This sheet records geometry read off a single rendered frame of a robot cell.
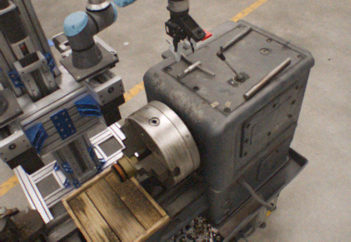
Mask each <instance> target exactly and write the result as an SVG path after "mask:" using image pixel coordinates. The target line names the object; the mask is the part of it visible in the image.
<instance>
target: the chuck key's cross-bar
mask: <svg viewBox="0 0 351 242"><path fill-rule="evenodd" d="M166 42H168V43H169V44H173V43H172V42H171V41H170V40H169V39H166ZM181 56H182V57H183V59H184V60H185V61H186V62H188V63H190V64H193V63H195V62H192V61H190V60H188V59H187V58H186V57H185V56H184V54H183V53H182V54H181ZM197 68H198V69H200V70H202V71H204V72H206V73H208V74H210V75H212V76H216V74H214V73H212V72H210V71H209V70H207V69H205V68H203V67H202V66H200V65H197Z"/></svg>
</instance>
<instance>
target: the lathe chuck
mask: <svg viewBox="0 0 351 242"><path fill-rule="evenodd" d="M127 118H129V119H130V120H131V122H132V123H133V125H134V127H135V128H136V131H137V133H138V134H139V135H140V138H141V139H142V141H143V143H144V144H145V145H146V146H145V147H143V148H142V149H140V150H139V151H138V152H137V154H138V155H140V154H142V153H143V152H145V151H147V150H146V149H147V148H149V150H150V151H151V153H152V154H153V156H154V157H155V158H158V160H160V161H161V163H163V165H165V166H166V167H167V168H169V169H170V170H171V171H173V170H174V168H175V167H178V169H179V175H178V176H174V177H172V176H169V177H167V178H166V179H164V180H163V181H162V183H163V184H164V185H166V186H170V187H173V186H174V185H176V184H177V183H178V182H180V181H181V180H183V178H185V177H187V176H188V175H189V174H190V173H191V172H192V171H193V167H194V165H193V161H192V157H191V154H190V152H189V149H188V147H187V146H186V143H185V141H184V139H183V138H182V136H181V135H180V133H179V132H178V130H177V129H176V128H175V127H174V125H173V124H172V122H171V121H170V120H169V119H168V118H167V117H166V116H165V115H164V114H163V113H162V112H161V111H160V110H158V109H156V108H155V107H153V106H150V105H145V106H143V107H142V108H140V109H138V110H136V111H135V112H134V113H131V114H130V115H129V116H127V117H126V118H125V124H126V123H127V122H128V120H127ZM152 118H157V119H158V120H159V124H157V125H151V124H150V123H149V121H150V120H151V119H152Z"/></svg>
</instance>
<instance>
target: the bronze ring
mask: <svg viewBox="0 0 351 242"><path fill-rule="evenodd" d="M138 163H139V160H138V158H137V157H136V156H134V155H131V156H130V157H127V156H126V155H124V154H123V155H122V157H121V158H119V159H118V160H117V161H116V163H113V164H112V166H111V169H112V171H113V172H114V175H115V176H116V178H117V179H118V180H119V181H120V182H124V181H126V180H127V179H128V180H130V179H131V178H132V177H133V176H137V175H138V172H137V170H136V168H135V166H134V165H136V164H138Z"/></svg>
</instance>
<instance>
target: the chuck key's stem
mask: <svg viewBox="0 0 351 242"><path fill-rule="evenodd" d="M197 65H201V62H200V61H196V62H195V63H193V64H192V65H190V66H188V67H187V68H186V70H185V71H182V72H180V73H178V74H177V77H178V78H179V79H180V78H182V77H183V76H185V74H186V73H187V72H192V71H193V70H195V69H196V68H197Z"/></svg>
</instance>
